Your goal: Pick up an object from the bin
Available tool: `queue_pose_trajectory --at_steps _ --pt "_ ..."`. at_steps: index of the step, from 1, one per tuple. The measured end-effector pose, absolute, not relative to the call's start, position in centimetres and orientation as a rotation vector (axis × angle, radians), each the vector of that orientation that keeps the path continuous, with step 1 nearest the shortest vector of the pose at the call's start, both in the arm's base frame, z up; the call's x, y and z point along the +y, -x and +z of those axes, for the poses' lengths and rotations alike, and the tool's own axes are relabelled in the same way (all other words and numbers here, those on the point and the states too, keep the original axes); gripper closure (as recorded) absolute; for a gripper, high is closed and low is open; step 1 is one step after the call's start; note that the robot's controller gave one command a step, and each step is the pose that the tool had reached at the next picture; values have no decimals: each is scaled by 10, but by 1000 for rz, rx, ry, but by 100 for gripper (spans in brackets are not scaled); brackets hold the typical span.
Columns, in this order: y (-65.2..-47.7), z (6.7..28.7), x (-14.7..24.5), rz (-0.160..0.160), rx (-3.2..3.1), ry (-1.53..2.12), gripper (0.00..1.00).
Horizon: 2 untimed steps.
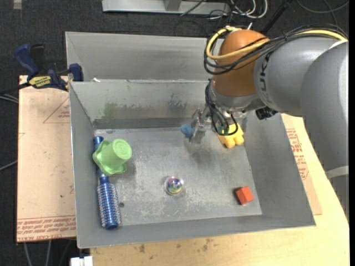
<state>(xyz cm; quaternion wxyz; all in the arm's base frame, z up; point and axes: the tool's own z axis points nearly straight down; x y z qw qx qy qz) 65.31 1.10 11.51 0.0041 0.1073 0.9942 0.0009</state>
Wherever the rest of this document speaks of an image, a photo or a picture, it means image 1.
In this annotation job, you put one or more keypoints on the small blue rounded object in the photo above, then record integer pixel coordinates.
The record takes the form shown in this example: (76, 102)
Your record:
(187, 130)

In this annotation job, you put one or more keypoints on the orange-red block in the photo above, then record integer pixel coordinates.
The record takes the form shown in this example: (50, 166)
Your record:
(244, 195)

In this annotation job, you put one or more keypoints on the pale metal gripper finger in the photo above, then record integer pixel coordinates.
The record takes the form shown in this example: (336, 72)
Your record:
(194, 136)
(201, 137)

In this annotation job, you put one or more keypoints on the green plastic cup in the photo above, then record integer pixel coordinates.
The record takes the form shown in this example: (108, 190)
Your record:
(113, 156)

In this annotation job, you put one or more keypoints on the grey metal bin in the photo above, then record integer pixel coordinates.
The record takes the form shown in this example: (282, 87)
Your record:
(155, 165)

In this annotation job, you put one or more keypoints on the yellow toy block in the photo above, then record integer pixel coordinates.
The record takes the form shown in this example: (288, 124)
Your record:
(231, 140)

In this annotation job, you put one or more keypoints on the shiny iridescent ball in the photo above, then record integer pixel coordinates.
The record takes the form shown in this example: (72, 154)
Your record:
(174, 186)

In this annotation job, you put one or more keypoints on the blue round hairbrush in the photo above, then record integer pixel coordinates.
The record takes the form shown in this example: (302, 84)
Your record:
(108, 201)

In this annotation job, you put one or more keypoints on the brown cardboard board red print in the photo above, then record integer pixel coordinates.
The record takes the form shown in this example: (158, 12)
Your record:
(44, 159)

